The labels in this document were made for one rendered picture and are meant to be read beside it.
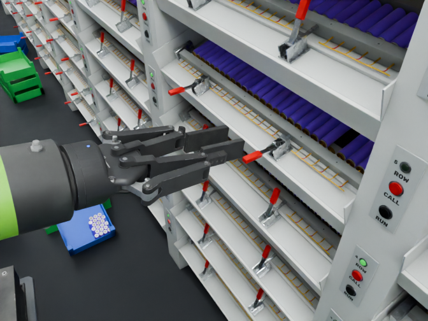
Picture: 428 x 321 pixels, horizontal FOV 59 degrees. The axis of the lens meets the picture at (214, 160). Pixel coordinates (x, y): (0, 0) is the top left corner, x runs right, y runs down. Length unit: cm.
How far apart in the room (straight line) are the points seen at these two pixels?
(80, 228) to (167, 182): 134
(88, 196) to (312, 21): 40
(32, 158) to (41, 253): 139
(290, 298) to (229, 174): 32
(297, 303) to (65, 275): 103
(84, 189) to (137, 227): 134
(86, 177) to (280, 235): 49
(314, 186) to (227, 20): 33
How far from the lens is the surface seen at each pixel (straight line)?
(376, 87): 53
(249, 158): 64
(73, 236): 175
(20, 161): 40
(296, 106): 74
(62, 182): 40
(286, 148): 69
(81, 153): 42
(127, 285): 158
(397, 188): 50
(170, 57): 98
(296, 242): 79
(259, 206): 84
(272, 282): 96
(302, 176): 65
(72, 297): 161
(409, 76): 45
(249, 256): 99
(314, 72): 56
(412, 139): 47
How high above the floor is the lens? 132
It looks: 40 degrees down
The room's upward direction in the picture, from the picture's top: straight up
